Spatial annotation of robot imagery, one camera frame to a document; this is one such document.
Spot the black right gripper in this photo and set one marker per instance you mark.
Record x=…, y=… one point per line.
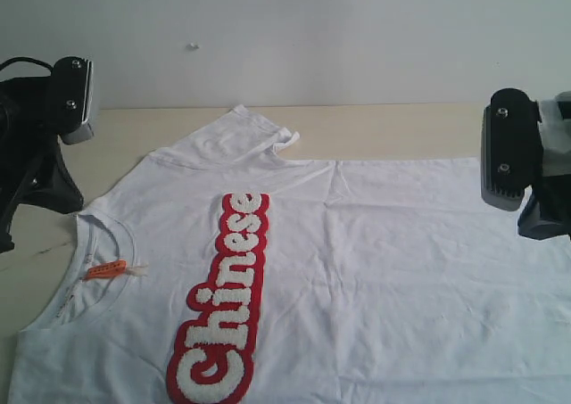
x=547, y=212

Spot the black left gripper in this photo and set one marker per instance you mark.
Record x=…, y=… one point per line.
x=33, y=170

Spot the white t-shirt red lettering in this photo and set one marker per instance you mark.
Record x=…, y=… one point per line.
x=255, y=279

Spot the orange clothing tag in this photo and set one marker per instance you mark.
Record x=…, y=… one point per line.
x=106, y=270

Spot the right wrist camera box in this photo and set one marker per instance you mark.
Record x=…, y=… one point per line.
x=511, y=148

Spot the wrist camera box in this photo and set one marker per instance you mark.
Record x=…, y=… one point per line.
x=511, y=148
x=72, y=99

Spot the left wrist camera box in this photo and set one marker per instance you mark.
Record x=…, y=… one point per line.
x=72, y=99

